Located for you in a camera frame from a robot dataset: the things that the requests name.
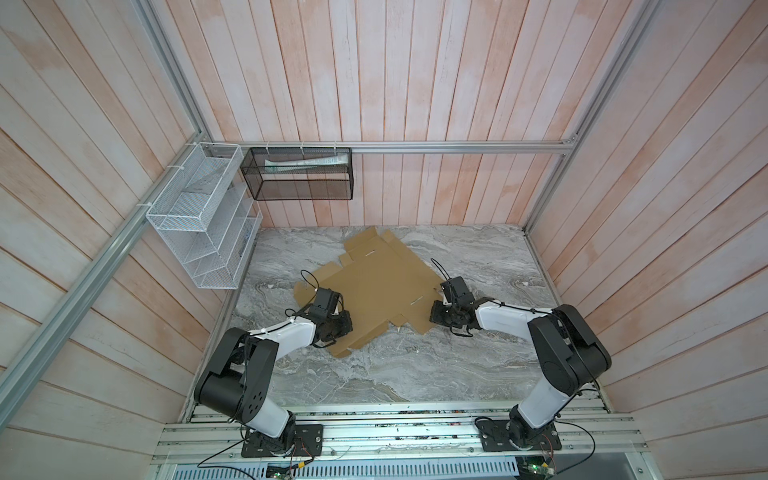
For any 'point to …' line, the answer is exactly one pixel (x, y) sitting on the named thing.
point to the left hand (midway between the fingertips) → (350, 330)
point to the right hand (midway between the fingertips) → (432, 314)
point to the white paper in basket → (271, 166)
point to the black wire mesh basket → (299, 173)
